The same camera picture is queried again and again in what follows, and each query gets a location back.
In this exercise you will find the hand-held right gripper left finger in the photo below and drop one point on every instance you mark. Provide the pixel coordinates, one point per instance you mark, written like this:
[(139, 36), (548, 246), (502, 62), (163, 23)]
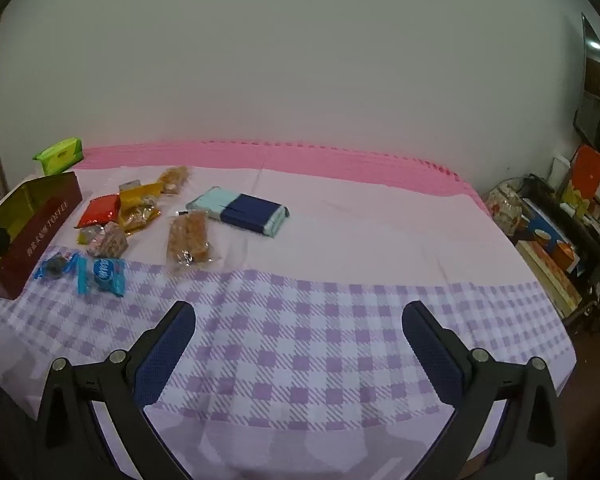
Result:
[(162, 355)]

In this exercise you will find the black screen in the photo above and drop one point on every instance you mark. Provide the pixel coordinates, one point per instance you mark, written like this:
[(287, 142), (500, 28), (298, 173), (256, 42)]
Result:
[(587, 120)]

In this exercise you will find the green tissue pack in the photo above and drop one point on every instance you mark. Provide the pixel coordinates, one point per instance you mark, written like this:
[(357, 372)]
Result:
[(60, 156)]

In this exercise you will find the small clear peanut brittle packet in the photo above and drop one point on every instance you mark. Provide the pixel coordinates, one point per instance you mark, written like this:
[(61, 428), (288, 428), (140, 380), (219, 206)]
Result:
[(174, 179)]

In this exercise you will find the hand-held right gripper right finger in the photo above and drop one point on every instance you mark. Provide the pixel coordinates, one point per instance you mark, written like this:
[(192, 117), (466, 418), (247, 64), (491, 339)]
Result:
[(432, 355)]

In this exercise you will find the orange red gift box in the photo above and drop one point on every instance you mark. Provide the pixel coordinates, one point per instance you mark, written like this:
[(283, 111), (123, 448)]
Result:
[(587, 172)]

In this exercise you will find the red-brown tin with gold inside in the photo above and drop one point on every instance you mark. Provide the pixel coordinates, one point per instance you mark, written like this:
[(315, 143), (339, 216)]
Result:
[(40, 230)]

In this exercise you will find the teal and navy packet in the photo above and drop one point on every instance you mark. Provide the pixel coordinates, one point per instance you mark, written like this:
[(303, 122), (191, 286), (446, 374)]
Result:
[(240, 210)]

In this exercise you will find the white box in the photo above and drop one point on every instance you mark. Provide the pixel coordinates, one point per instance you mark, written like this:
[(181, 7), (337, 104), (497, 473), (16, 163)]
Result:
[(560, 170)]

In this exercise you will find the small grey snack packet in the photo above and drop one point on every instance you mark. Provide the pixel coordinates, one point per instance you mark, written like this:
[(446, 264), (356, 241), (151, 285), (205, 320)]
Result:
[(129, 186)]

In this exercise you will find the pink patterned snack packet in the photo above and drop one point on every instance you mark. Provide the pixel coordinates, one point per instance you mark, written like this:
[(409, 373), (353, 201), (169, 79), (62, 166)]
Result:
[(112, 243)]

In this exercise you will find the gold and clear snack packet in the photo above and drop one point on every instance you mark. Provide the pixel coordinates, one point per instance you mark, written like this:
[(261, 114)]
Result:
[(140, 218)]

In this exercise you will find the yellow snack packet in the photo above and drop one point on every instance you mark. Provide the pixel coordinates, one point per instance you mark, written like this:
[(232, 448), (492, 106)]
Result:
[(142, 194)]

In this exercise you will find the blue candy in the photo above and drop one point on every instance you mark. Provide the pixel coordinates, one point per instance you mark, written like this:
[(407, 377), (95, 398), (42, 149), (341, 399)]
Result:
[(82, 275), (55, 266), (107, 274)]

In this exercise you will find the wall mirror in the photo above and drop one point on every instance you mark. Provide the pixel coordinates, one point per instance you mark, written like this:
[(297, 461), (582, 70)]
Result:
[(592, 55)]

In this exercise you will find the large clear peanut brittle packet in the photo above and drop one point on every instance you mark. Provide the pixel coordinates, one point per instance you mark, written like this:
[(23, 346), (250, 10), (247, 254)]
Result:
[(190, 240)]

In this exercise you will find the orange patterned cup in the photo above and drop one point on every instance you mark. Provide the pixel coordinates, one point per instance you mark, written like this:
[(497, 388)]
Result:
[(543, 237), (565, 256)]

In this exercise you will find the red snack packet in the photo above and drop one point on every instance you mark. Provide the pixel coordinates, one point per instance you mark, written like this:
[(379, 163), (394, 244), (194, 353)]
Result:
[(97, 211)]

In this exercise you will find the low side table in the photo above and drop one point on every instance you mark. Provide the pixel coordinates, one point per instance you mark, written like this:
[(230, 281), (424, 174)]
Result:
[(550, 275)]

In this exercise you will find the clear bag of sweets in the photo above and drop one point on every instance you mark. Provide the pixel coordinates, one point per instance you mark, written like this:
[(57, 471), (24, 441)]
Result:
[(505, 207)]

